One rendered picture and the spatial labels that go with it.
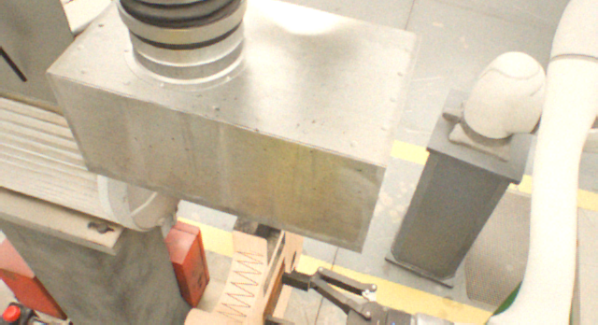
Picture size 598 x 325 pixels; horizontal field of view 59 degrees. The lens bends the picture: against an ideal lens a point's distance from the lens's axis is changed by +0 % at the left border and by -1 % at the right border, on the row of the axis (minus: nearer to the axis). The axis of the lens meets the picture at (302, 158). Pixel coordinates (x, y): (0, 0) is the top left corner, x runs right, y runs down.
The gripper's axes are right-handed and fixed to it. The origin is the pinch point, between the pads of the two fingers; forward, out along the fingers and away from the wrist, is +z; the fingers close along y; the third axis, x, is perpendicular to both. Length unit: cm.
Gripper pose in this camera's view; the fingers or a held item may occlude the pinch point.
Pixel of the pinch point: (277, 299)
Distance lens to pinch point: 84.1
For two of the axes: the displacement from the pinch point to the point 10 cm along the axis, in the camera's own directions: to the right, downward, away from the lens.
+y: 3.0, -7.3, 6.2
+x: 0.5, -6.4, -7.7
